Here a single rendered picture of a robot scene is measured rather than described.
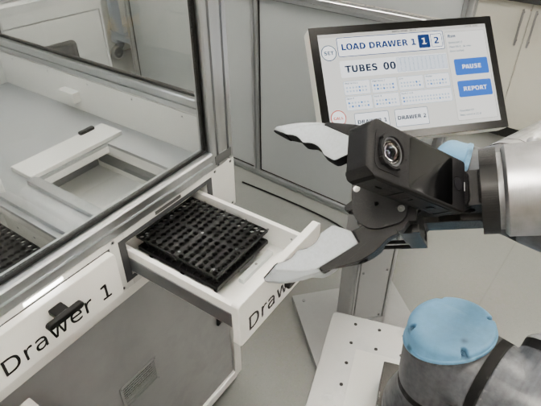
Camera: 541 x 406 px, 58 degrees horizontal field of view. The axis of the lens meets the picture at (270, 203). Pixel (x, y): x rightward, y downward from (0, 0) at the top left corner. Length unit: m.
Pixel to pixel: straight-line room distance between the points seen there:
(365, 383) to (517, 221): 0.64
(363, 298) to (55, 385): 1.11
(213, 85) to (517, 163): 0.80
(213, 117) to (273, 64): 1.42
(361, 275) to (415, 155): 1.39
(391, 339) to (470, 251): 1.53
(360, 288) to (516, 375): 1.14
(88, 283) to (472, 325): 0.67
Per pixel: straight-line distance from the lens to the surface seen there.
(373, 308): 1.91
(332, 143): 0.45
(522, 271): 2.54
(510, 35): 3.38
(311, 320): 2.03
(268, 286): 0.94
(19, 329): 0.96
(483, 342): 0.71
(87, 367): 1.18
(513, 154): 0.42
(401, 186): 0.36
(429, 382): 0.75
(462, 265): 2.46
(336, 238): 0.42
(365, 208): 0.42
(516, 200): 0.41
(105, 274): 1.02
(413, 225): 0.43
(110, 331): 1.17
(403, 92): 1.36
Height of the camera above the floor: 1.58
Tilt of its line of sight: 36 degrees down
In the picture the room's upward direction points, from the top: straight up
